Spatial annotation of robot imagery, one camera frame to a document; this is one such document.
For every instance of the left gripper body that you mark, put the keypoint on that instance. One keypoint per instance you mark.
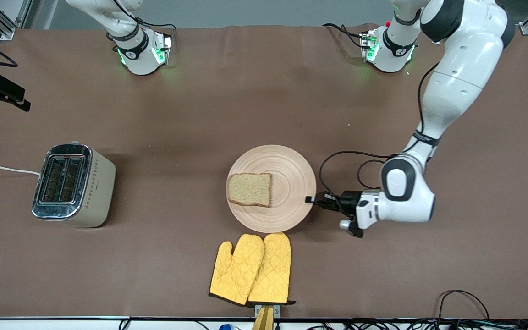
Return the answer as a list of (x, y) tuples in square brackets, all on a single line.
[(348, 201)]

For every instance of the round wooden plate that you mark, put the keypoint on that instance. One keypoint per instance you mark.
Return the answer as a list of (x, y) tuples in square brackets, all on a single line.
[(287, 192)]

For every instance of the brown bread slice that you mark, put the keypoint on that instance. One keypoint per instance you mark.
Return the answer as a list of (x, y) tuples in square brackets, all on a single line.
[(249, 189)]

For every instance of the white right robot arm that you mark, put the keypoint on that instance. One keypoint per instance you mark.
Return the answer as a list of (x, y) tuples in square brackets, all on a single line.
[(140, 50)]

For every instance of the chrome beige two-slot toaster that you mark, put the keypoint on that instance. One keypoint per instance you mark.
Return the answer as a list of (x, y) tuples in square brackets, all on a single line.
[(80, 188)]

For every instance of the brown table cover mat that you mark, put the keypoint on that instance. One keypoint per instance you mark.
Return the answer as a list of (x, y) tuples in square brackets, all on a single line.
[(383, 275)]

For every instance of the yellow quilted oven mitt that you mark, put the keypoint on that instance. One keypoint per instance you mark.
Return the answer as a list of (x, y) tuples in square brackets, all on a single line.
[(236, 270), (273, 270)]

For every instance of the small blue object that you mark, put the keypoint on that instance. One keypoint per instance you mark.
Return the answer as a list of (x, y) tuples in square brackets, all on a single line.
[(226, 327)]

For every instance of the small metal bracket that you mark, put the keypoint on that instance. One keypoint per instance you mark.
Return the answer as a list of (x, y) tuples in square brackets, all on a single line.
[(277, 310)]

